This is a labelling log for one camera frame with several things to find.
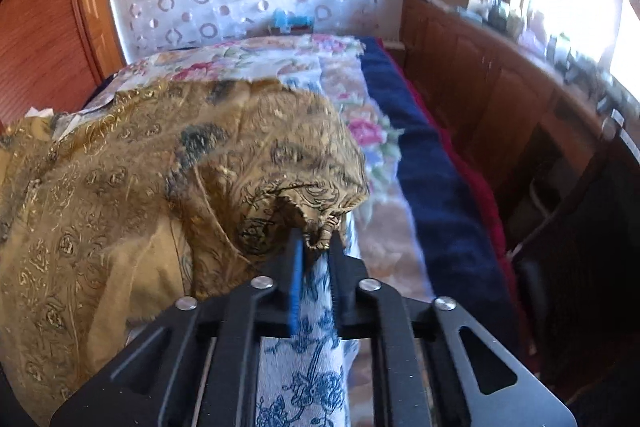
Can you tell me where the navy blue blanket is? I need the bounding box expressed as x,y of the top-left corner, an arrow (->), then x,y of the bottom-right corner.
360,38 -> 521,358

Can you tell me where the row of small clutter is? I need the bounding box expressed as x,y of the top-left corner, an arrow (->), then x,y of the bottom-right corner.
410,0 -> 640,112

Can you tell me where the blue box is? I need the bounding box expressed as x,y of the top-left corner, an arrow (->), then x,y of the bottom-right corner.
268,9 -> 316,35

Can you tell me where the white blue floral bed sheet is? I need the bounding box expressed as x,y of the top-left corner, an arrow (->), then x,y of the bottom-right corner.
80,69 -> 361,427

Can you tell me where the pink floral fleece blanket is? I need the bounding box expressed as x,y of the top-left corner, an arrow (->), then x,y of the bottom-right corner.
125,34 -> 436,427

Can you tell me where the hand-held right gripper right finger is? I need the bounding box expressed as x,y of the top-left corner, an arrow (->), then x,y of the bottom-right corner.
327,229 -> 578,427

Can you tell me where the wooden sideboard cabinet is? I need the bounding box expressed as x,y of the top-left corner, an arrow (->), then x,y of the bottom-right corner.
400,0 -> 621,218

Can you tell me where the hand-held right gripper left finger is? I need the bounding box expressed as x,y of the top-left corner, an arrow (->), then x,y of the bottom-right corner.
49,229 -> 307,427

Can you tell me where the gold patterned garment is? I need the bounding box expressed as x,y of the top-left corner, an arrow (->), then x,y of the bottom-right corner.
0,77 -> 372,427

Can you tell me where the black chair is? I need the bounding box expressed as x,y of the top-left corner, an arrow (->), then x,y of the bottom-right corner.
515,117 -> 640,427

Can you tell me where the red blanket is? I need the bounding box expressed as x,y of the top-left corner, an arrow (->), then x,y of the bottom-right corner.
385,39 -> 543,373

